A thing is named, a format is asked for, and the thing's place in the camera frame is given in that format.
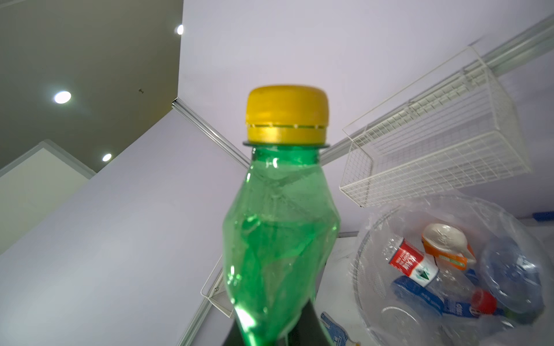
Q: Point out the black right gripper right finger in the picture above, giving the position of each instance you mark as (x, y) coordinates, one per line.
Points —
(308, 331)

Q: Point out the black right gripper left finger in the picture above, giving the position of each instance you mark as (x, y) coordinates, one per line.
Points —
(234, 337)

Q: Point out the green crushed plastic bottle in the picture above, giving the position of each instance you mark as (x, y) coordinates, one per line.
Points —
(283, 222)

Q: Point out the red cap clear bottle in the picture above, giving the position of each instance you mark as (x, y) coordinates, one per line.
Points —
(437, 275)

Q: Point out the white cap blue label bottle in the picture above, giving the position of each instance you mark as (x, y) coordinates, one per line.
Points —
(404, 286)

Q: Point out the yellow cap orange bottle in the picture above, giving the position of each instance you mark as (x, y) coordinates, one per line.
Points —
(449, 244)

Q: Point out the colourful label clear bottle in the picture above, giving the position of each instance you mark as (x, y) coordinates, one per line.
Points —
(509, 276)

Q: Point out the blue dotted work glove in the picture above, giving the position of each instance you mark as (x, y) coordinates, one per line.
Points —
(337, 333)

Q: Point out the small blue cap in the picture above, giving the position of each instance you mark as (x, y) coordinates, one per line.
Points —
(543, 216)

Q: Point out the white mesh wall shelf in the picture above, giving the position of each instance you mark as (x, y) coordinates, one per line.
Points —
(214, 290)

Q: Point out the aluminium frame post left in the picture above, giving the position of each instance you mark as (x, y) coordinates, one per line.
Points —
(210, 132)

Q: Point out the white wire wall basket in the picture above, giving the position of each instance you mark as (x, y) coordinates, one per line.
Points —
(470, 138)

